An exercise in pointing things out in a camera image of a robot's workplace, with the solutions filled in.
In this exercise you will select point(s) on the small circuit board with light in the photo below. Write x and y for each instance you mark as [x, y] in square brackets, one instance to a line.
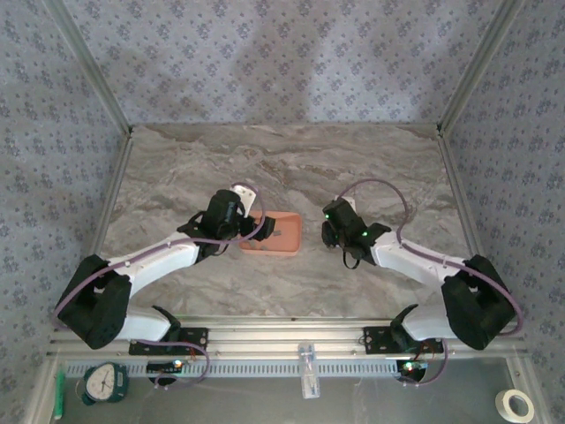
[415, 366]
[163, 366]

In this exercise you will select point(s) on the pink plastic tray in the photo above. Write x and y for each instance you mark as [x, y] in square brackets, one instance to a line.
[289, 240]

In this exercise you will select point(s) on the green marker pen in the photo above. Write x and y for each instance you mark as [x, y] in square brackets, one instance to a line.
[59, 393]

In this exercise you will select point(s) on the aluminium mounting rail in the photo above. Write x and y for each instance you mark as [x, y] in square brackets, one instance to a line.
[287, 335]

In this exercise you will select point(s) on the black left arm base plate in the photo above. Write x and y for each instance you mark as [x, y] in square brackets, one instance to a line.
[198, 336]

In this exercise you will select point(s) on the white tape roll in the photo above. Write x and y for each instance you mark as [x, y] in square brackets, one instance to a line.
[501, 404]

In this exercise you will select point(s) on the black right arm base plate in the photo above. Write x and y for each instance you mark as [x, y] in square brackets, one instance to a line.
[375, 340]

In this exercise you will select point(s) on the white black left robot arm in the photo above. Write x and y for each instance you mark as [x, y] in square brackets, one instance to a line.
[163, 254]

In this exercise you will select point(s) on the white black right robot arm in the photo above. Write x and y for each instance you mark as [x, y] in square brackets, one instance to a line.
[415, 260]

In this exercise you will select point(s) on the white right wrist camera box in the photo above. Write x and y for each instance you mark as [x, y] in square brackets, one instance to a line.
[349, 201]

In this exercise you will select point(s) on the aluminium frame post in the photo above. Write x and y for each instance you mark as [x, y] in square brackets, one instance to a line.
[92, 66]
[476, 66]

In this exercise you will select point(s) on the aluminium table side rail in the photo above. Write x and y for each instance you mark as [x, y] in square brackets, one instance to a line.
[110, 199]
[454, 176]

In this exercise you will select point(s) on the clear plastic bracket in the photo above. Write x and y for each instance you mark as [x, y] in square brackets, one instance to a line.
[309, 380]

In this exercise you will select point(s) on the green round clock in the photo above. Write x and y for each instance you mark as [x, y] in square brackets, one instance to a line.
[103, 382]

